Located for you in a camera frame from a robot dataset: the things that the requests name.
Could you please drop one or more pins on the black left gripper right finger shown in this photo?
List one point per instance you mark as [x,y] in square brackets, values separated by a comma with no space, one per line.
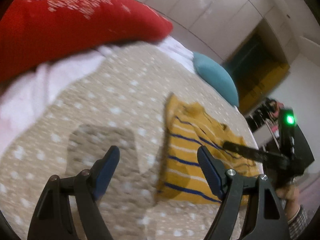
[264,217]

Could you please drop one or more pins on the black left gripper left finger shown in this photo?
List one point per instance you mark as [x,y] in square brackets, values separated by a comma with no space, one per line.
[53,217]

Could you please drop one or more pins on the yellow striped small garment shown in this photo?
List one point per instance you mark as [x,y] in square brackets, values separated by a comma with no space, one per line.
[188,127]

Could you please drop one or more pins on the patterned right sleeve forearm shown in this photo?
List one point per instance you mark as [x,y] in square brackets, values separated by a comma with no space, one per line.
[298,223]

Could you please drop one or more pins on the right hand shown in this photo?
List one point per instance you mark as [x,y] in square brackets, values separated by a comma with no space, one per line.
[290,194]

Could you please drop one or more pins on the teal cushion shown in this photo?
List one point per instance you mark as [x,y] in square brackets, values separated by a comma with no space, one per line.
[217,77]

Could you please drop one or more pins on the white bed sheet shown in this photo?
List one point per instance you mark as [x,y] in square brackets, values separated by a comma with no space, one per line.
[26,98]

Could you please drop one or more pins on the beige dotted bed cover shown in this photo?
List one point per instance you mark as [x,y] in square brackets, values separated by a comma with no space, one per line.
[121,103]

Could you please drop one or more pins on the white glossy wardrobe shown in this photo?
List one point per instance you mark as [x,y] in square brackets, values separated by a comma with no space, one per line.
[223,25]

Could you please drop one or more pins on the red pillow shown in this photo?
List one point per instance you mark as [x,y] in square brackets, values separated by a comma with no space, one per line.
[37,31]

